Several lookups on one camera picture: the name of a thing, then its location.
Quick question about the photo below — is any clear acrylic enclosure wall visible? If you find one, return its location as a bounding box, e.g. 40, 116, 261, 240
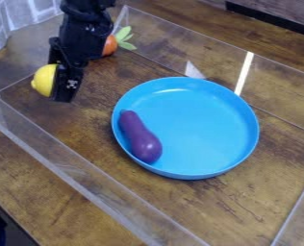
0, 0, 304, 246

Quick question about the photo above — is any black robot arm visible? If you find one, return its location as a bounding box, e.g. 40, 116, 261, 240
49, 0, 117, 103

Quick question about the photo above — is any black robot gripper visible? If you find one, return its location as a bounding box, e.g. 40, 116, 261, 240
49, 15, 114, 103

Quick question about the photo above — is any yellow toy lemon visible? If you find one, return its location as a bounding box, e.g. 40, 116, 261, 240
31, 63, 57, 97

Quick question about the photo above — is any blue round plastic tray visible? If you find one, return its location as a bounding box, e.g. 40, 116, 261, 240
111, 77, 260, 180

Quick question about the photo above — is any white grid curtain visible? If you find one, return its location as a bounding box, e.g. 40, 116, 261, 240
0, 0, 61, 49

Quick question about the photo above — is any orange toy carrot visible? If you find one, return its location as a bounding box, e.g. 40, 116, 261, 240
102, 26, 137, 57

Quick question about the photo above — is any purple toy eggplant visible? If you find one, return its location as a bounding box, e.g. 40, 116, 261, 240
118, 111, 162, 163

